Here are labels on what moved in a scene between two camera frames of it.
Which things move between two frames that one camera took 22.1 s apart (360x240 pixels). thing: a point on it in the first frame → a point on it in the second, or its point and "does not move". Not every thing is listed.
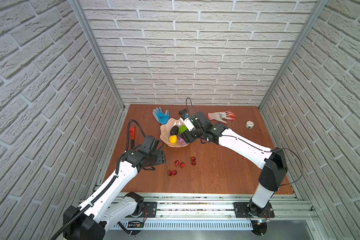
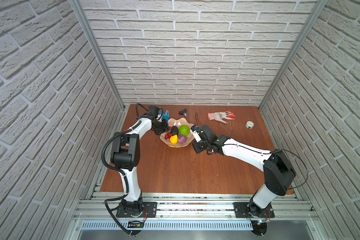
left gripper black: (163, 157) → (166, 128)
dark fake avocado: (174, 130) does not move
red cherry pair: (170, 172) → (168, 135)
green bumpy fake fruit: (182, 129) does not move
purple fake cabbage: (180, 140) does not move
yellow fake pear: (173, 139) does not move
